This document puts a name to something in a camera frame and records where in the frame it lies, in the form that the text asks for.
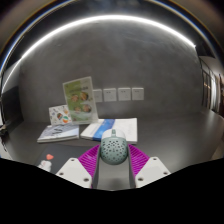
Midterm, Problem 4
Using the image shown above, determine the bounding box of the white LED light strip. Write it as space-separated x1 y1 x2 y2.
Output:
1 13 197 94

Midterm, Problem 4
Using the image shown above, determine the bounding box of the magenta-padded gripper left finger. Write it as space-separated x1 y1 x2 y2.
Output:
55 143 102 189

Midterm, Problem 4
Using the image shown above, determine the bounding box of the thin grey booklet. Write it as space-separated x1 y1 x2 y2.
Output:
36 123 80 144

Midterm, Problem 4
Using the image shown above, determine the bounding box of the white wall socket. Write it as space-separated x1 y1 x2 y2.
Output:
103 87 118 103
117 87 132 102
131 87 145 101
92 88 104 103

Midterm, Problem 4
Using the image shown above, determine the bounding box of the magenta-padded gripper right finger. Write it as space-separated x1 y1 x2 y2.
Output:
127 143 172 189

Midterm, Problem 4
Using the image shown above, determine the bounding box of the small white colourful card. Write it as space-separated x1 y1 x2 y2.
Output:
48 104 73 126

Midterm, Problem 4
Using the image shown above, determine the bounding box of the green leaflet with food photos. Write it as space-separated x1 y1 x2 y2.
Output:
62 76 99 125

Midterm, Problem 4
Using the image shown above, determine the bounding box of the pale green perforated computer mouse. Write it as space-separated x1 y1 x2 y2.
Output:
99 128 128 166

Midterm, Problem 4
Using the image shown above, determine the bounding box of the black mouse pad with figure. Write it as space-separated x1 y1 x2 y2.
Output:
34 143 98 175

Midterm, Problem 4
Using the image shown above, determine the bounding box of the dark framed glass door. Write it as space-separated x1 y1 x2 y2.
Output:
199 56 224 118

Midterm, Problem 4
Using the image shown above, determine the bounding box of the white book with blue stripe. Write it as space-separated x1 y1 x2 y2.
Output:
80 117 139 145

